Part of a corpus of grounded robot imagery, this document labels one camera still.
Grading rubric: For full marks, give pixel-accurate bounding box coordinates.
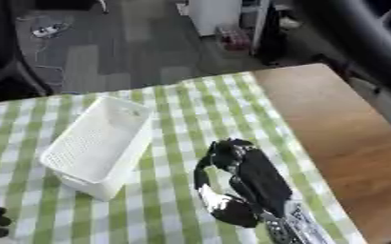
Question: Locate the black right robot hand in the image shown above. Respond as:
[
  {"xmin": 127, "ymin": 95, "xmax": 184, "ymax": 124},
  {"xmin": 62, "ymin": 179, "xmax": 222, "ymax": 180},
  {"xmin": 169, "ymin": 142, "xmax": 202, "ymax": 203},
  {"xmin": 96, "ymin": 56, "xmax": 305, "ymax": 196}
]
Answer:
[{"xmin": 192, "ymin": 137, "xmax": 296, "ymax": 229}]

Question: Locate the white perforated plastic basket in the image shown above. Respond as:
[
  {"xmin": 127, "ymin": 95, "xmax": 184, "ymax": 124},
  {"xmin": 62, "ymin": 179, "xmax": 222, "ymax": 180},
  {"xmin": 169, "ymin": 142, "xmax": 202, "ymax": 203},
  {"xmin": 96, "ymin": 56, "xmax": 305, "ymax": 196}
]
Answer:
[{"xmin": 38, "ymin": 95, "xmax": 155, "ymax": 202}]

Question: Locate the white cabinet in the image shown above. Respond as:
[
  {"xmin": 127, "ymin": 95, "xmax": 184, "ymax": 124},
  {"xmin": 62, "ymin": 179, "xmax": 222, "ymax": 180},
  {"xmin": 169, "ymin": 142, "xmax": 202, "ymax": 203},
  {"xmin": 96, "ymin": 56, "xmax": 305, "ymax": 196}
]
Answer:
[{"xmin": 183, "ymin": 0, "xmax": 244, "ymax": 37}]

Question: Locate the red and white package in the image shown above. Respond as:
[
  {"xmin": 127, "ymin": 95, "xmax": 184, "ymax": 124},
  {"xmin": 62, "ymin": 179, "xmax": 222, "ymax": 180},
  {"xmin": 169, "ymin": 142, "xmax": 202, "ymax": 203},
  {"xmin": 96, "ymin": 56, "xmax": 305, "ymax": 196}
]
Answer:
[{"xmin": 216, "ymin": 24, "xmax": 255, "ymax": 51}]

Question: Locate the black curved chair back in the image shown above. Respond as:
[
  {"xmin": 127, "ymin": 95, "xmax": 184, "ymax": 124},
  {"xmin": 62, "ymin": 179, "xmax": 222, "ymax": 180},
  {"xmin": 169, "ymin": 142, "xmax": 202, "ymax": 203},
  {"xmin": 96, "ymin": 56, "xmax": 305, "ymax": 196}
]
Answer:
[{"xmin": 290, "ymin": 0, "xmax": 391, "ymax": 106}]

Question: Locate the black office chair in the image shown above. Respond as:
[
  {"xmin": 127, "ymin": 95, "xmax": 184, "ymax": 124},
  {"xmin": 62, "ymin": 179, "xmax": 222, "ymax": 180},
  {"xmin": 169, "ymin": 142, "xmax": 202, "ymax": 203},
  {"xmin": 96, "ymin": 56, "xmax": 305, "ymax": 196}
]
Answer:
[{"xmin": 0, "ymin": 0, "xmax": 55, "ymax": 103}]

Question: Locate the white power strip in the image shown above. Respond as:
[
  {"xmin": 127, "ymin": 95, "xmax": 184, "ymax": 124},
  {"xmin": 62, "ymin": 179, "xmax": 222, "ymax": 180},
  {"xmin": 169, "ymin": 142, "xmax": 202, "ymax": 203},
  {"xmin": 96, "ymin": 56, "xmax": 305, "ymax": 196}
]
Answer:
[{"xmin": 30, "ymin": 23, "xmax": 71, "ymax": 38}]

